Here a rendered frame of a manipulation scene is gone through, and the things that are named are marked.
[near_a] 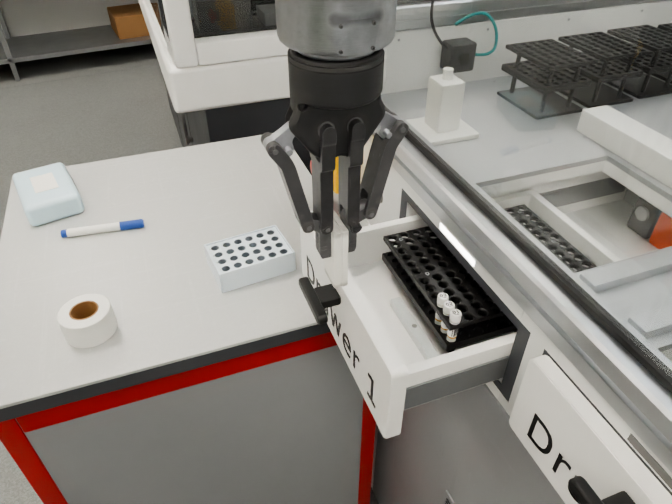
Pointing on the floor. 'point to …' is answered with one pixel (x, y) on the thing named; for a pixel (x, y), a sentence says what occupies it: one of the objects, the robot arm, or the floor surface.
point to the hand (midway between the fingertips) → (336, 251)
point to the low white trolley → (175, 346)
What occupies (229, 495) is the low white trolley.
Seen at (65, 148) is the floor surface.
